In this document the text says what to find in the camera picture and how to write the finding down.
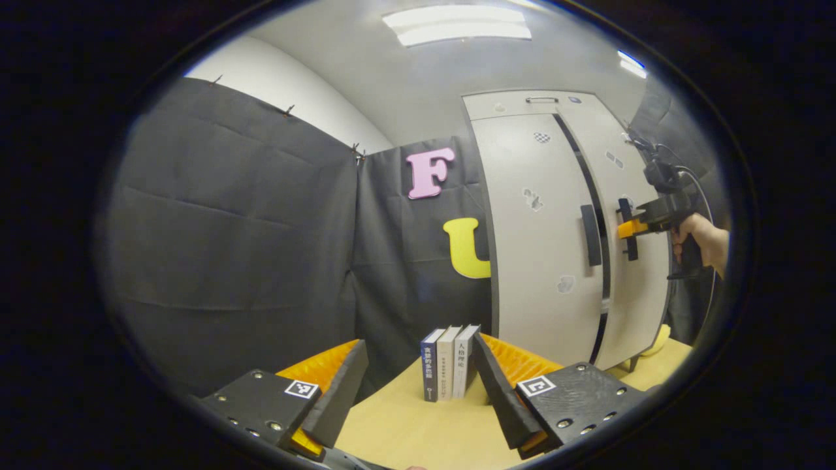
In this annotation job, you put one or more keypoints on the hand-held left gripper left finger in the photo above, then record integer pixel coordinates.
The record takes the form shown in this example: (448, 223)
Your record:
(339, 398)

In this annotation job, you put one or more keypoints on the small ceiling light panel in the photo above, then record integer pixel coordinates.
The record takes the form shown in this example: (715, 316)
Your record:
(632, 64)

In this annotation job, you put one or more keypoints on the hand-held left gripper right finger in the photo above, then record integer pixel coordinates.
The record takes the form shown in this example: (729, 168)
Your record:
(503, 398)

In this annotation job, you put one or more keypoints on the grey double-door shoe cabinet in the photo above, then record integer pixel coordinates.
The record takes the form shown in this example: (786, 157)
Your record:
(483, 108)

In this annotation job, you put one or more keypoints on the large ceiling light panel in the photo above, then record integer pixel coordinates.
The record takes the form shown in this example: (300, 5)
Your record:
(457, 25)

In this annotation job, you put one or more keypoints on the black backdrop cloth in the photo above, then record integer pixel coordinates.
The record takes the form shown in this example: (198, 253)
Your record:
(228, 248)

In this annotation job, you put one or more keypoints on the white book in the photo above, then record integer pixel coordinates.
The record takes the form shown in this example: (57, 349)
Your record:
(461, 362)

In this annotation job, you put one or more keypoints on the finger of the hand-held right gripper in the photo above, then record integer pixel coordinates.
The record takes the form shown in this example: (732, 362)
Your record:
(630, 228)

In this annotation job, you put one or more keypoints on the beige book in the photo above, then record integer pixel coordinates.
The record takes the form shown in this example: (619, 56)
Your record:
(447, 365)

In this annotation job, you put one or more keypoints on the grey shoe cabinet door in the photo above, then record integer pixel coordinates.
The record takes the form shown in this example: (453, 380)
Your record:
(643, 294)
(535, 274)

